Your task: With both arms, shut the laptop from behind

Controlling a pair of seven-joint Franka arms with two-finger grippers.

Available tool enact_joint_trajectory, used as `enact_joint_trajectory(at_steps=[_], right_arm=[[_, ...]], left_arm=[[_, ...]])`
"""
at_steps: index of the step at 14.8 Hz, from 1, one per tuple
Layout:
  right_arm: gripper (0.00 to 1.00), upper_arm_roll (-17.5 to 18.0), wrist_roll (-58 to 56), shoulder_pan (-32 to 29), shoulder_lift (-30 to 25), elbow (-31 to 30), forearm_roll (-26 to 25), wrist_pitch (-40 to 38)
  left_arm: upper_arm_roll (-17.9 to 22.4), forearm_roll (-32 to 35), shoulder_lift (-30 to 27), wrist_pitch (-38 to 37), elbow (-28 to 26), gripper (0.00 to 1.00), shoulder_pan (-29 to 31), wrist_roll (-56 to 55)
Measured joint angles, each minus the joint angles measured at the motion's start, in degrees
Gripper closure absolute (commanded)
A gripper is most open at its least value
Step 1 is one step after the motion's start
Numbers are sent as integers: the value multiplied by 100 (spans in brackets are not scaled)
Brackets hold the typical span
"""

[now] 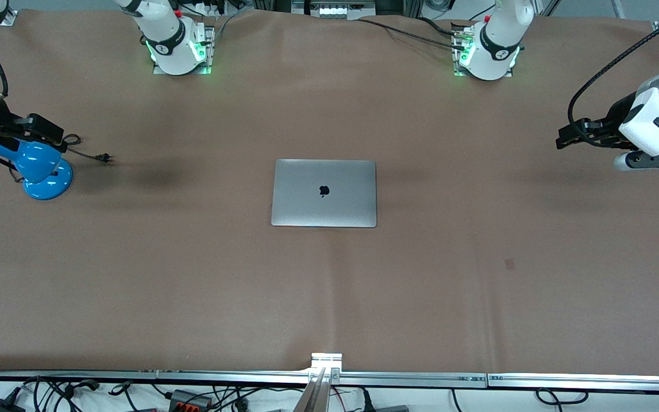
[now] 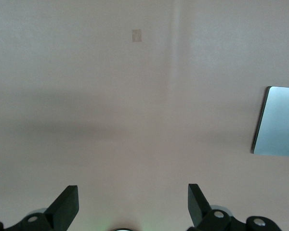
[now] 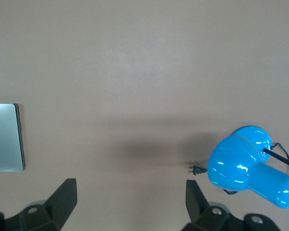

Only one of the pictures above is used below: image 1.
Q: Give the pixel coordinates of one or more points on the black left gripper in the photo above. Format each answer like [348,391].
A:
[619,113]

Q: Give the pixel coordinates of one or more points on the grey laptop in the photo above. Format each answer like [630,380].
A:
[324,193]

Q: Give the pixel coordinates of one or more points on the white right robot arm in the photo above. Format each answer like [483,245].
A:
[165,28]

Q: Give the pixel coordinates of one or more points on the blue desk lamp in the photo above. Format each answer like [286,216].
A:
[40,169]

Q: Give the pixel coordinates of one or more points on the black power adapter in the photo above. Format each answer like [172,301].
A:
[2,405]

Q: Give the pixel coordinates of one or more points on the silver device with white ports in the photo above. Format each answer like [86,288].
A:
[333,8]

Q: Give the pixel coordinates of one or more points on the grey orange connector block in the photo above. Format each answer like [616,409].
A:
[191,399]

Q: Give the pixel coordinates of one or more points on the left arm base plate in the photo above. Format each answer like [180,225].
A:
[456,60]

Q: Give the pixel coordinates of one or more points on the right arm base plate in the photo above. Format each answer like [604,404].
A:
[208,48]

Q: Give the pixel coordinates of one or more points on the short aluminium table rail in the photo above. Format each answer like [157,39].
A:
[587,382]

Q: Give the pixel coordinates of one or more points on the long aluminium table rail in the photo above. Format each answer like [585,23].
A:
[221,377]

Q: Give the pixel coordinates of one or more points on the aluminium bracket with strut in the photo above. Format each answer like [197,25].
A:
[325,377]

